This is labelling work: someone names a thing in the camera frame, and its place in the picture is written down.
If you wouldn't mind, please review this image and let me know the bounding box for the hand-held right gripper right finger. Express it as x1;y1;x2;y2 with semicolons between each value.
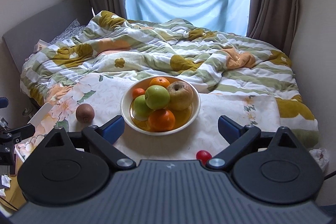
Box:
206;115;306;171

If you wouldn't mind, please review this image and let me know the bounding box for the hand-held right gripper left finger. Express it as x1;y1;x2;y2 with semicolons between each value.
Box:
37;115;137;169

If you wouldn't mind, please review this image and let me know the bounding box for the cream ceramic bowl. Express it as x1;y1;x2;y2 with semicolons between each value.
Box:
120;76;201;136

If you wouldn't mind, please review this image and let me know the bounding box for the green apple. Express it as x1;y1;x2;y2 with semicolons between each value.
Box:
144;85;171;110
133;95;155;117

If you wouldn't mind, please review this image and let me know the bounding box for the small mandarin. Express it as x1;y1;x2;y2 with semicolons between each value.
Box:
132;88;146;99

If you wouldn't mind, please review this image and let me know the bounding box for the orange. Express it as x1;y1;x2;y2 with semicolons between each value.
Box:
150;77;171;89
148;109;176;132

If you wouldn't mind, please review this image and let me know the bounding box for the large yellow apple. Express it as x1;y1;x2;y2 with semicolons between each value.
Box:
166;81;194;111

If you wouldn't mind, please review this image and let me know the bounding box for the floral white tablecloth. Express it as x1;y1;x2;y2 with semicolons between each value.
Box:
14;73;280;161

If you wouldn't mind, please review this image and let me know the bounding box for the brown kiwi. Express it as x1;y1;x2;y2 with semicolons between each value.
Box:
76;103;95;124

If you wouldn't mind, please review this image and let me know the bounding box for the red tomato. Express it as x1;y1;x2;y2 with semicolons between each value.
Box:
196;150;211;165

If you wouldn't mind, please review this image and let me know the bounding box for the wooden side table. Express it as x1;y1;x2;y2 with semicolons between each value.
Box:
0;156;27;211

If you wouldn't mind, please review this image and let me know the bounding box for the small printed box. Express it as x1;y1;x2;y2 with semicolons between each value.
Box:
33;39;50;52

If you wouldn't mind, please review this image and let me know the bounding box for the grey bed headboard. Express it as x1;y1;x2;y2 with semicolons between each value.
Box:
2;0;92;75

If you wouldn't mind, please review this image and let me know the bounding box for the striped floral blanket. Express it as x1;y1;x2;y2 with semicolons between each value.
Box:
20;10;319;148

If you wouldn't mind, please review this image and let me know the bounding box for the white plastic bag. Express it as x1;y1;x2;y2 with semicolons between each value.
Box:
310;148;328;172

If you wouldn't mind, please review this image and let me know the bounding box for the patterned pillow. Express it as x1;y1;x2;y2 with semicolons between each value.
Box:
50;19;87;43

